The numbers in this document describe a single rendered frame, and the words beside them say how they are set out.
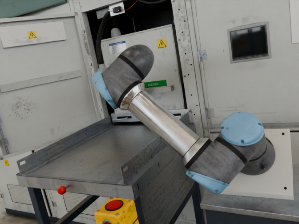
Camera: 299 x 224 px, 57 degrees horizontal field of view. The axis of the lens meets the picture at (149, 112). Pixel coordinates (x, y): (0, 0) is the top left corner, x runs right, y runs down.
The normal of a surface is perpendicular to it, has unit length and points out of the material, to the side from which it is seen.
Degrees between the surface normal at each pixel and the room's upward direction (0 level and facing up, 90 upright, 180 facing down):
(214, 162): 60
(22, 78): 90
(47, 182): 90
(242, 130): 39
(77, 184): 90
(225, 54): 90
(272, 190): 45
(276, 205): 0
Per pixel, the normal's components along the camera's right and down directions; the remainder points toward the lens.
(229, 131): -0.34, -0.59
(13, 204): -0.45, 0.27
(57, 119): 0.53, 0.09
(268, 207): -0.18, -0.96
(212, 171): -0.18, -0.24
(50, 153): 0.87, -0.05
